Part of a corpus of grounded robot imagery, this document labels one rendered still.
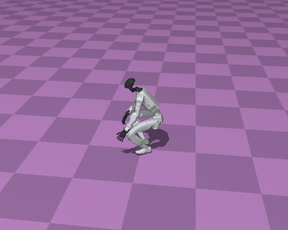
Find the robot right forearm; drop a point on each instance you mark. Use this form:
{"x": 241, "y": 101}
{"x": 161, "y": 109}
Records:
{"x": 132, "y": 107}

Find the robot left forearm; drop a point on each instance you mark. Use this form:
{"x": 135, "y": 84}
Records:
{"x": 131, "y": 122}

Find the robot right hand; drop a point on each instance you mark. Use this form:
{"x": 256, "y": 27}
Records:
{"x": 125, "y": 116}

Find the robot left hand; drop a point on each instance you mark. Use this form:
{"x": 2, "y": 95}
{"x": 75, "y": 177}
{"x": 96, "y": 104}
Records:
{"x": 122, "y": 134}

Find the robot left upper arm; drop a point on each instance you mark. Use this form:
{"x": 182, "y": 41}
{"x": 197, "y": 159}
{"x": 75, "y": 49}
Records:
{"x": 139, "y": 102}

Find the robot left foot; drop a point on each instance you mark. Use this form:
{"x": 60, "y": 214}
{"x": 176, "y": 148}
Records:
{"x": 143, "y": 150}

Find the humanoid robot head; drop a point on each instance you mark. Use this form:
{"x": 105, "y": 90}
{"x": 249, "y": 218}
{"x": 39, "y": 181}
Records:
{"x": 129, "y": 83}

